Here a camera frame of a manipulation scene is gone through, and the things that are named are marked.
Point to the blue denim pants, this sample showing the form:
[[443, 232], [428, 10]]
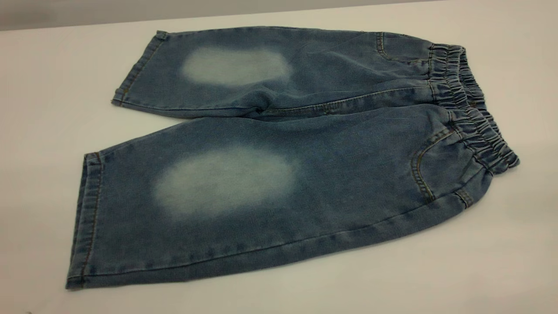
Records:
[[331, 174]]

